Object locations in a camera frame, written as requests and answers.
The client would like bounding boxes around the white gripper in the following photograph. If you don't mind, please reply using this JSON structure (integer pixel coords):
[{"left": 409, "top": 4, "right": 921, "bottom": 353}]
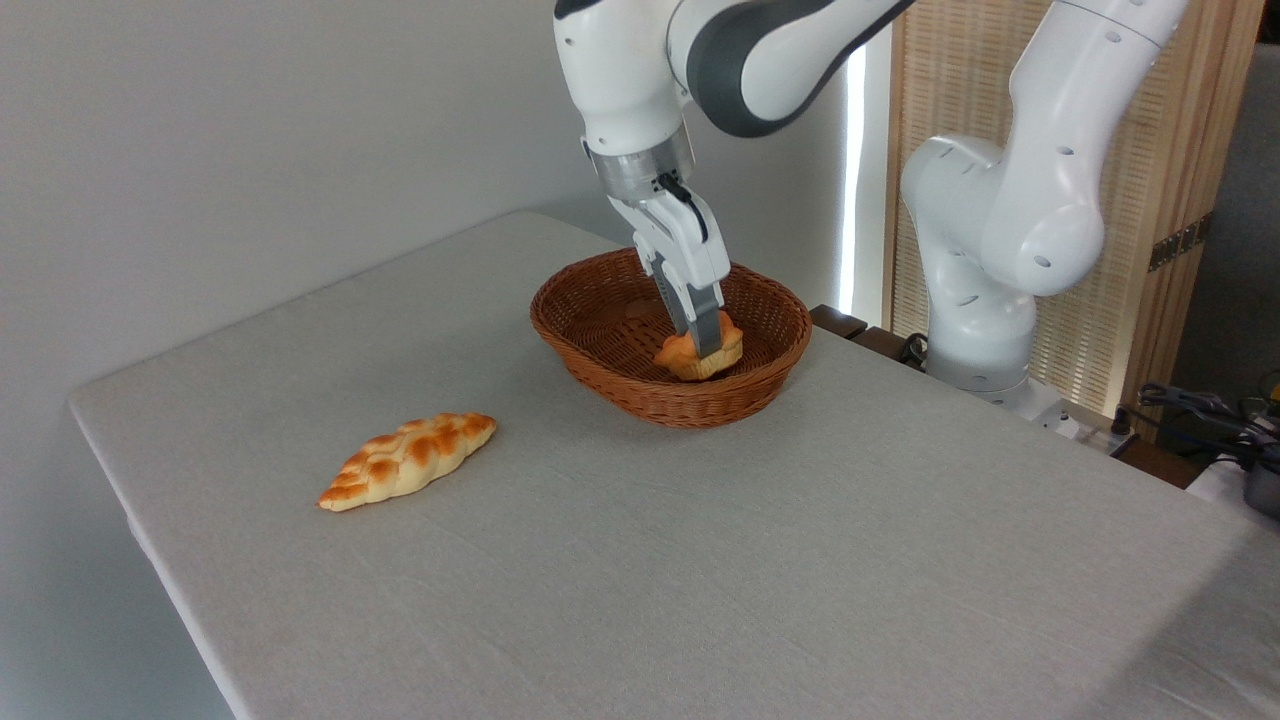
[{"left": 607, "top": 185, "right": 731, "bottom": 359}]

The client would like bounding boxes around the round orange bread bun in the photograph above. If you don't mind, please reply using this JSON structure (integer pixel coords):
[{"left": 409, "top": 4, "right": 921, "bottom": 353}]
[{"left": 653, "top": 310, "right": 746, "bottom": 382}]

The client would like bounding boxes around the long braided bread loaf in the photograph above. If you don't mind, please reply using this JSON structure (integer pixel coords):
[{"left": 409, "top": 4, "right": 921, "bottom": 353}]
[{"left": 317, "top": 411, "right": 498, "bottom": 513}]

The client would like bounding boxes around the brown wicker basket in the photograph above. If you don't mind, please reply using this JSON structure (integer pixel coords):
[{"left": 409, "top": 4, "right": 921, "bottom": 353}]
[{"left": 530, "top": 248, "right": 813, "bottom": 430}]

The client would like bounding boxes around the grey tablecloth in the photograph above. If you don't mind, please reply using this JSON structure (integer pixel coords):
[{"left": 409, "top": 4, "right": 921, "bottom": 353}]
[{"left": 68, "top": 210, "right": 1280, "bottom": 720}]

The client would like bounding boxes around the brass screen hinge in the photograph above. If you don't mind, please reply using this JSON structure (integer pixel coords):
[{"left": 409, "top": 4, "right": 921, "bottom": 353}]
[{"left": 1148, "top": 213, "right": 1214, "bottom": 272}]

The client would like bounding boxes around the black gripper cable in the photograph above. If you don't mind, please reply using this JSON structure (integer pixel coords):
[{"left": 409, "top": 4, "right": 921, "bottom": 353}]
[{"left": 657, "top": 173, "right": 713, "bottom": 244}]

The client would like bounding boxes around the black cable bundle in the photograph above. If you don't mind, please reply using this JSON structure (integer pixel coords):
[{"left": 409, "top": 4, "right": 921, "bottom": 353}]
[{"left": 1105, "top": 383, "right": 1280, "bottom": 471}]

